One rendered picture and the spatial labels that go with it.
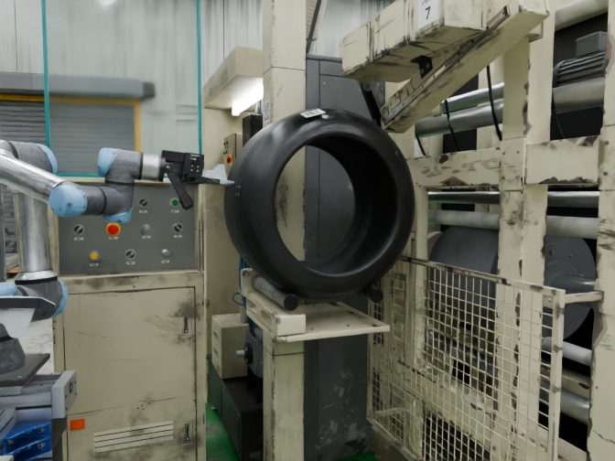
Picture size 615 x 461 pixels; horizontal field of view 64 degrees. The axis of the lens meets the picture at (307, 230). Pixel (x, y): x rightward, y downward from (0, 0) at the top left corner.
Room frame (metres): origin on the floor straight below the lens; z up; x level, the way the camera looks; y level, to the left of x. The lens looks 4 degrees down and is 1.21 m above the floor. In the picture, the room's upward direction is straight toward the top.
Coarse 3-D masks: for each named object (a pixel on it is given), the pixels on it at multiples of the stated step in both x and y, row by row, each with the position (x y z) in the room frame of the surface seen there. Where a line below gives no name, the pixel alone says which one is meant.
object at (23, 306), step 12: (0, 300) 0.68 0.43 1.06; (12, 300) 0.69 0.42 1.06; (24, 300) 0.69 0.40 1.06; (36, 300) 0.69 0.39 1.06; (48, 300) 0.70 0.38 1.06; (0, 312) 0.69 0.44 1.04; (12, 312) 0.69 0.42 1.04; (24, 312) 0.70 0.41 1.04; (12, 324) 0.69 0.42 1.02; (24, 324) 0.70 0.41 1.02; (12, 336) 0.69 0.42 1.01
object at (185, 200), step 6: (168, 174) 1.34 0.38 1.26; (174, 174) 1.34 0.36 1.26; (174, 180) 1.34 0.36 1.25; (180, 180) 1.35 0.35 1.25; (174, 186) 1.34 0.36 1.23; (180, 186) 1.35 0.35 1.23; (180, 192) 1.35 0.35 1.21; (186, 192) 1.35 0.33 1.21; (180, 198) 1.35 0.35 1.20; (186, 198) 1.35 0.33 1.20; (180, 204) 1.36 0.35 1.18; (186, 204) 1.35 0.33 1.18; (192, 204) 1.35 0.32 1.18
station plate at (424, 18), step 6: (420, 0) 1.36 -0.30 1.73; (426, 0) 1.33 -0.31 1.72; (432, 0) 1.31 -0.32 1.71; (420, 6) 1.36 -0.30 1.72; (426, 6) 1.33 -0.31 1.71; (432, 6) 1.31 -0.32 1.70; (420, 12) 1.36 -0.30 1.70; (426, 12) 1.33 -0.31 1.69; (432, 12) 1.31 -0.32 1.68; (420, 18) 1.36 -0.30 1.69; (426, 18) 1.33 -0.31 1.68; (432, 18) 1.31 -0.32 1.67; (420, 24) 1.36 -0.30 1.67; (426, 24) 1.33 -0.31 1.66
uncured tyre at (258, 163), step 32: (288, 128) 1.38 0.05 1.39; (320, 128) 1.39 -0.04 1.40; (352, 128) 1.43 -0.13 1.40; (256, 160) 1.35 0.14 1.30; (288, 160) 1.35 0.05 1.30; (352, 160) 1.73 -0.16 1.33; (384, 160) 1.47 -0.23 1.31; (224, 192) 1.53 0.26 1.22; (256, 192) 1.33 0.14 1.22; (384, 192) 1.70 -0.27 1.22; (256, 224) 1.33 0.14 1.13; (352, 224) 1.75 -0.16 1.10; (384, 224) 1.69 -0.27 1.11; (256, 256) 1.36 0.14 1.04; (288, 256) 1.36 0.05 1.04; (320, 256) 1.72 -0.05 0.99; (352, 256) 1.72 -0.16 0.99; (384, 256) 1.47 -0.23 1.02; (288, 288) 1.40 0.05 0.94; (320, 288) 1.40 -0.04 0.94; (352, 288) 1.44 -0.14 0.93
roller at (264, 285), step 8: (256, 280) 1.67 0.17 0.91; (264, 280) 1.62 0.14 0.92; (256, 288) 1.67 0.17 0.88; (264, 288) 1.56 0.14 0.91; (272, 288) 1.51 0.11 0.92; (280, 288) 1.48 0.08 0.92; (272, 296) 1.48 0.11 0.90; (280, 296) 1.42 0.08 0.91; (288, 296) 1.38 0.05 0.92; (296, 296) 1.39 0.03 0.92; (280, 304) 1.41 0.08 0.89; (288, 304) 1.38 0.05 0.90; (296, 304) 1.39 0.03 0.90
